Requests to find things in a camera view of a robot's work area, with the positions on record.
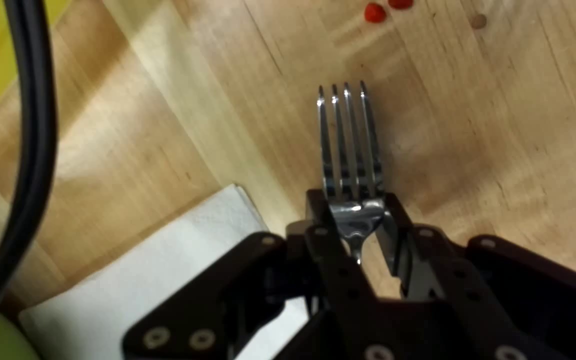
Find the red small cup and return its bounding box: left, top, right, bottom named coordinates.
left=361, top=0, right=415, bottom=23

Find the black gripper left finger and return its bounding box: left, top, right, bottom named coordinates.
left=122, top=192, right=395, bottom=360

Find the black cable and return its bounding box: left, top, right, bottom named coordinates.
left=0, top=0, right=59, bottom=342

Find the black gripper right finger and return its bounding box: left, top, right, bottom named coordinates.
left=377, top=193, right=576, bottom=360

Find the silver metal fork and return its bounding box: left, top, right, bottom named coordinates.
left=316, top=82, right=385, bottom=262

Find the white paper napkin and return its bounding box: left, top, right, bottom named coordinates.
left=18, top=182, right=310, bottom=360

